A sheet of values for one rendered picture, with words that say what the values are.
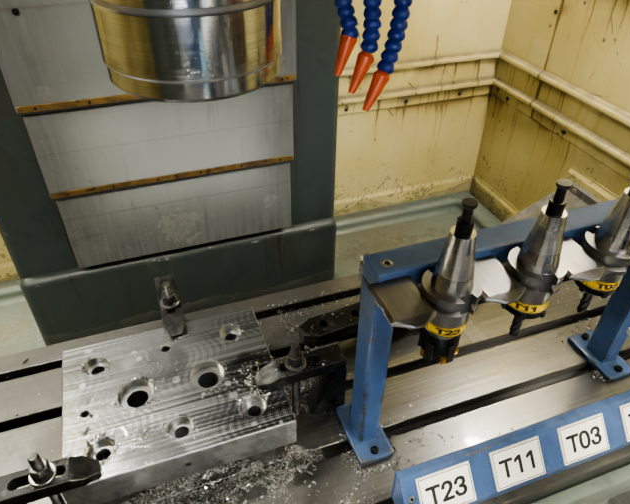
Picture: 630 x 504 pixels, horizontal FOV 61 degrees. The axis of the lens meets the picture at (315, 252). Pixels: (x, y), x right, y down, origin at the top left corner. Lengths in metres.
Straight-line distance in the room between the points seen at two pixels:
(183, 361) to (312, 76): 0.60
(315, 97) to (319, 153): 0.13
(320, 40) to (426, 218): 0.91
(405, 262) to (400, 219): 1.21
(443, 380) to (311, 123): 0.57
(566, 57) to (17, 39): 1.23
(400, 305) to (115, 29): 0.36
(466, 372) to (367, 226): 0.91
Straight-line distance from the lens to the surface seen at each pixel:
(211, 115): 1.03
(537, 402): 0.94
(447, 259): 0.55
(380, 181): 1.76
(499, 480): 0.81
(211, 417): 0.76
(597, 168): 1.53
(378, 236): 1.73
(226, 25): 0.45
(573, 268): 0.67
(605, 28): 1.50
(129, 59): 0.48
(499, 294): 0.61
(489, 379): 0.95
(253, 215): 1.17
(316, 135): 1.16
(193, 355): 0.83
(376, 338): 0.65
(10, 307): 1.67
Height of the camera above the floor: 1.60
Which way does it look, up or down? 38 degrees down
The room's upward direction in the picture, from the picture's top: 1 degrees clockwise
